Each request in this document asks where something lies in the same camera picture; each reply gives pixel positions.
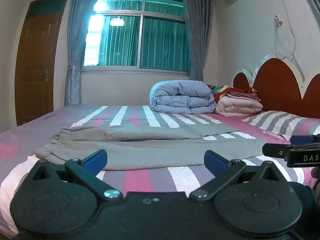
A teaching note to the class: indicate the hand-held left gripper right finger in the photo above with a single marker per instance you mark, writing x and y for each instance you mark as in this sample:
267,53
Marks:
215,161

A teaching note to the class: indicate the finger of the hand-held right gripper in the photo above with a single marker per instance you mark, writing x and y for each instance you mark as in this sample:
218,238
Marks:
277,151
301,140

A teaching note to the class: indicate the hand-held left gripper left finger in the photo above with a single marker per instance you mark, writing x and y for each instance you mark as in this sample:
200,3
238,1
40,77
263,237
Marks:
95,158

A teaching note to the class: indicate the grey pants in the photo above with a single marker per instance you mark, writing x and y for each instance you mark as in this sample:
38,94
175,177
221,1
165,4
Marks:
140,150

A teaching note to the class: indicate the person's right hand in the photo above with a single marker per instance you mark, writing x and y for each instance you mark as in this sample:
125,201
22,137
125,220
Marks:
315,182

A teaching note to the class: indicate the striped pillow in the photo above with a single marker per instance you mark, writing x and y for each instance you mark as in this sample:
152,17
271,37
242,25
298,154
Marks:
282,123

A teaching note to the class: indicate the bed with striped sheet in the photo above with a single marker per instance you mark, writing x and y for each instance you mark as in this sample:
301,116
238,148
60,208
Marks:
140,180

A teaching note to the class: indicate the red scalloped headboard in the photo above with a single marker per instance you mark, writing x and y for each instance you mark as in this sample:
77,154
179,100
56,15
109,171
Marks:
277,85

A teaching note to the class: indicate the stack of folded clothes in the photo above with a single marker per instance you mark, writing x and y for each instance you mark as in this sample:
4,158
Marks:
243,95

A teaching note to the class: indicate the colourful cloth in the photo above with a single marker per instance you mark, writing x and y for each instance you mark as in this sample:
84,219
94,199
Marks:
217,88

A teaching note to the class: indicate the folded blue quilt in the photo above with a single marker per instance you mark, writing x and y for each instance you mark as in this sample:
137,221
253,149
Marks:
182,96

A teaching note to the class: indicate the brown wooden door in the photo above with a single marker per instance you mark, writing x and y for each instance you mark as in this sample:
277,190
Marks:
40,62

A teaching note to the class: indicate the grey curtain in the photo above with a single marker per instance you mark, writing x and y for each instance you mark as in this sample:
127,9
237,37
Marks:
77,30
198,30

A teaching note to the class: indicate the window with green glass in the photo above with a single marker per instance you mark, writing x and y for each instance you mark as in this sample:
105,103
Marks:
160,42

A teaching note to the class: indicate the white wall socket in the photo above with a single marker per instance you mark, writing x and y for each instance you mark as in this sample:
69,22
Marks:
278,20

